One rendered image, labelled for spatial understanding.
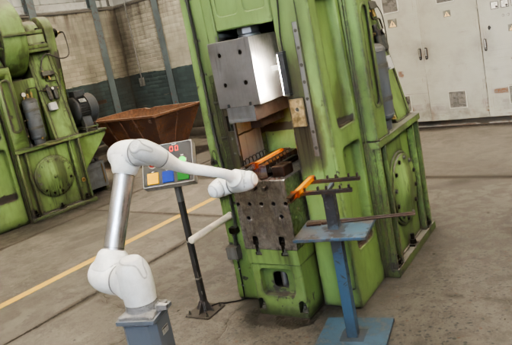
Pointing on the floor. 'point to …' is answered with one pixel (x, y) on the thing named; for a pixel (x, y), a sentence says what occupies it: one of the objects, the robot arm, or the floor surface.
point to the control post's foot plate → (205, 311)
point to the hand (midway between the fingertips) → (250, 167)
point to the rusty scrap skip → (151, 123)
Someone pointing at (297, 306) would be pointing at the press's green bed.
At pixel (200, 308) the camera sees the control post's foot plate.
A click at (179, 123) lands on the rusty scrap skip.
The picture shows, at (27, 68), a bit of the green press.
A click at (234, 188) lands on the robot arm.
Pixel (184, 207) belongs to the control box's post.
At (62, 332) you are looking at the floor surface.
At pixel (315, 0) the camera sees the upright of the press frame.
